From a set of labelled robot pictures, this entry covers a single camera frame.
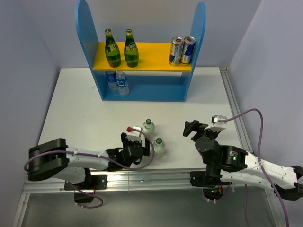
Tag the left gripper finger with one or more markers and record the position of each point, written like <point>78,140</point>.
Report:
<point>146,145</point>
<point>124,140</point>

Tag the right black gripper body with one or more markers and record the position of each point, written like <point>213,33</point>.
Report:
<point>210,133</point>

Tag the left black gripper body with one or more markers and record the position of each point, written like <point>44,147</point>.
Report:
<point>131,143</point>

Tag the clear glass bottle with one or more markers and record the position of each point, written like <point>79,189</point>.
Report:
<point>148,127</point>
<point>159,147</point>

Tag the blue-label water bottle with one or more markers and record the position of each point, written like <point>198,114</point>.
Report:
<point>122,83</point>
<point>111,80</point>

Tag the green glass bottle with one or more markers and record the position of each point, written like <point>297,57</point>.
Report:
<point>131,52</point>
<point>112,51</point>

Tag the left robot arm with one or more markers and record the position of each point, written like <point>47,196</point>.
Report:
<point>56,159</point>

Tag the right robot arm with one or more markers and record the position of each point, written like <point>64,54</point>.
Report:
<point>229,164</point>

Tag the blue and yellow shelf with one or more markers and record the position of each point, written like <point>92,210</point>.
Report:
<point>154,79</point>

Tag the right energy drink can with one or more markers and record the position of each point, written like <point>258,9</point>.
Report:
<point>188,50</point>

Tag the energy drink can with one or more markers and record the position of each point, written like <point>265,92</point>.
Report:
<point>175,51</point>
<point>188,50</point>

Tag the left energy drink can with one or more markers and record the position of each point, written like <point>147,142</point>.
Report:
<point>175,51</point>

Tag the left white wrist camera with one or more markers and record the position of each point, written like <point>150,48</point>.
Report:
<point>134,133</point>

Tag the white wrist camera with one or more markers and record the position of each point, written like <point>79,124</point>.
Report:
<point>218,122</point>
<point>134,133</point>

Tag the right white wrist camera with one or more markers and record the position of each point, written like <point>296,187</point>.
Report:
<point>218,122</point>

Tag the aluminium front rail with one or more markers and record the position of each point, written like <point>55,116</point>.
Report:
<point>143,180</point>

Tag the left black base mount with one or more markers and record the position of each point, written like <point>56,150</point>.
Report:
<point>94,183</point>

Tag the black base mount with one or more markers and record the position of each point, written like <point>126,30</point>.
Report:
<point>213,188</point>
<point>94,183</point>

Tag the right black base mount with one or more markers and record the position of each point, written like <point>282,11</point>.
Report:
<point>213,188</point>

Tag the aluminium side rail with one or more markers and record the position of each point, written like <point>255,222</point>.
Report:
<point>239,123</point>

